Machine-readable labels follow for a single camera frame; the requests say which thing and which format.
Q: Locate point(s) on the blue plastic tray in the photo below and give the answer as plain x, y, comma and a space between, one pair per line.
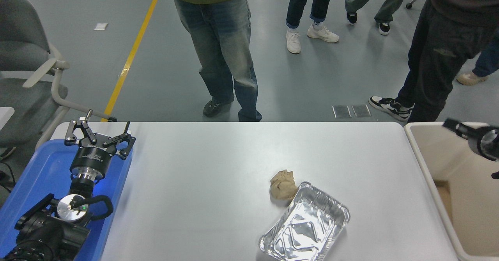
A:
43, 167

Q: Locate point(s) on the white paper floor tag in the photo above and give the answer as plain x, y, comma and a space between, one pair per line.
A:
100, 26

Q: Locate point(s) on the silver foil tray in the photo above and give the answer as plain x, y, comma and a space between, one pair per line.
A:
302, 229

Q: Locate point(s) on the grey chair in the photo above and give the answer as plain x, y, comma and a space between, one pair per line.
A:
19, 31

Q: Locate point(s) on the metal floor plate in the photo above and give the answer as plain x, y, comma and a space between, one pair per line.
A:
342, 111
361, 110

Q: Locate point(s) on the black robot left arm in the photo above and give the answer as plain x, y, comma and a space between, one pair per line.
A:
46, 229

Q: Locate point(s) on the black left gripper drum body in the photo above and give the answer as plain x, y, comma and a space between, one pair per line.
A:
93, 159

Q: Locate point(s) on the white side table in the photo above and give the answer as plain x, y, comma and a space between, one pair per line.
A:
5, 116

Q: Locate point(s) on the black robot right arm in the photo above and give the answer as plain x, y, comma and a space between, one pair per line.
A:
491, 146

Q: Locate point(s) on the large pale bin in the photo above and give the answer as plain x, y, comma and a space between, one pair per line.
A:
471, 214

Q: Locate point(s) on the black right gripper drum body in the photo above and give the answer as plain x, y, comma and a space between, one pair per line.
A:
475, 140

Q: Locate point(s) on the crumpled tan paper ball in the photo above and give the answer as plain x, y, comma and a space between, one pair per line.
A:
284, 185

